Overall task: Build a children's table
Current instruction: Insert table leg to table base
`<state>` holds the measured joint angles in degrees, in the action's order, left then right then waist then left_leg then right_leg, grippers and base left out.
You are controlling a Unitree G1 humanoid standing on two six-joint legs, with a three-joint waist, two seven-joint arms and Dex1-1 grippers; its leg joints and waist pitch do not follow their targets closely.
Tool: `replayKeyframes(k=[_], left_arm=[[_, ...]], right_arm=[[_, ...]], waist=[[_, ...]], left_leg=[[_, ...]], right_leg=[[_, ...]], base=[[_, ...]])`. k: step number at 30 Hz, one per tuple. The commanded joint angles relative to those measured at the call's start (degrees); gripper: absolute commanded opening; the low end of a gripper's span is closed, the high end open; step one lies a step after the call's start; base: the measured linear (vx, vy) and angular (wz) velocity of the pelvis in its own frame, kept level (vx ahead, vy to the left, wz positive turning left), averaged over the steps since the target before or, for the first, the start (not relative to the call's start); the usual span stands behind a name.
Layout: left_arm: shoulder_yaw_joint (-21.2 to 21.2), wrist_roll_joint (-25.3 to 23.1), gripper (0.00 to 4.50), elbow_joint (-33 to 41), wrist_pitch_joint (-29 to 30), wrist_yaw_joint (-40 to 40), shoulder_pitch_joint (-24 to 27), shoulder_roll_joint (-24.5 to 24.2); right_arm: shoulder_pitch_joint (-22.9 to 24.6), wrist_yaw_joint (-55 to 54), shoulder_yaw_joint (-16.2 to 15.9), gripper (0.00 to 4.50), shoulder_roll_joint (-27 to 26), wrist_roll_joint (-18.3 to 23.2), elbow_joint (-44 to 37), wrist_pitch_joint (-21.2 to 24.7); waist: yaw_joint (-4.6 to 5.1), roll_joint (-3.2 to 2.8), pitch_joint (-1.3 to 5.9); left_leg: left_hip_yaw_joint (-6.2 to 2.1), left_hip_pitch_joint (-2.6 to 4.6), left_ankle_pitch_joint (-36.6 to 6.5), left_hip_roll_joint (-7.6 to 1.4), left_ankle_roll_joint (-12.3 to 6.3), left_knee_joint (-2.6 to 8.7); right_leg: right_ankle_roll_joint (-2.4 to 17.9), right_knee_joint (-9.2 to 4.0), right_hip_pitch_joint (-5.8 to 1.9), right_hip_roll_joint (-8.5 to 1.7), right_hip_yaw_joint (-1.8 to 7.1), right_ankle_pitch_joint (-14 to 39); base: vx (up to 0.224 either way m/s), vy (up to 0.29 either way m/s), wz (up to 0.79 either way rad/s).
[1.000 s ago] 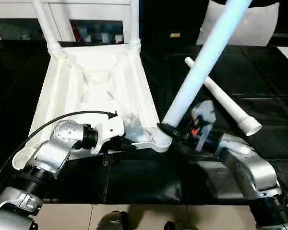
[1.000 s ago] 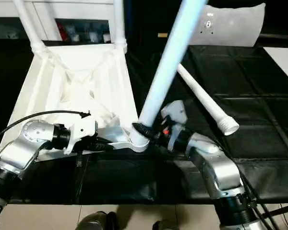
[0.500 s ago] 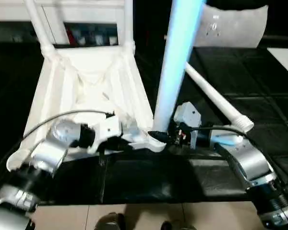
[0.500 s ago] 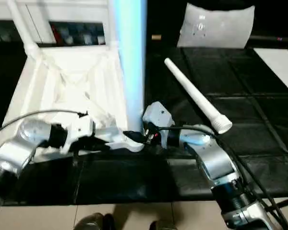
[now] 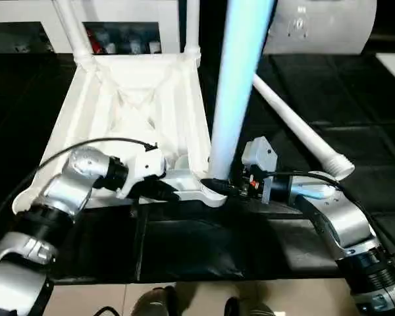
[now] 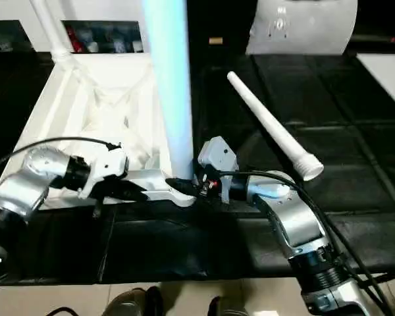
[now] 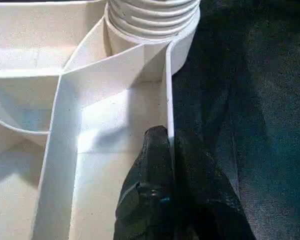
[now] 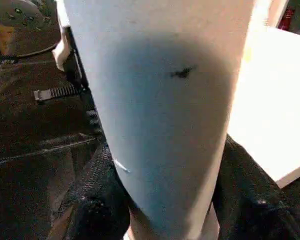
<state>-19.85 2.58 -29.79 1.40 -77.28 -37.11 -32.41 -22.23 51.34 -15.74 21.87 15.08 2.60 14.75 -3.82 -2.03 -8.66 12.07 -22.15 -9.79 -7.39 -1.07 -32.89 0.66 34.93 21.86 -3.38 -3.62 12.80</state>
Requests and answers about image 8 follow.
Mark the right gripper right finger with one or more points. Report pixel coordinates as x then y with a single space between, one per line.
255 210

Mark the white plastic table leg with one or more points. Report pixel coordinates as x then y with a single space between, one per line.
160 100

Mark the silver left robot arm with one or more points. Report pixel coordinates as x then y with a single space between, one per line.
25 25

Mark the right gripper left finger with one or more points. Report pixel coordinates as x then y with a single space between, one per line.
97 205

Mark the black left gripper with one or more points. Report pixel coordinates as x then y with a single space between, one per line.
85 90

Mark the white plastic table top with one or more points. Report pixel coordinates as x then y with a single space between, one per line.
270 100

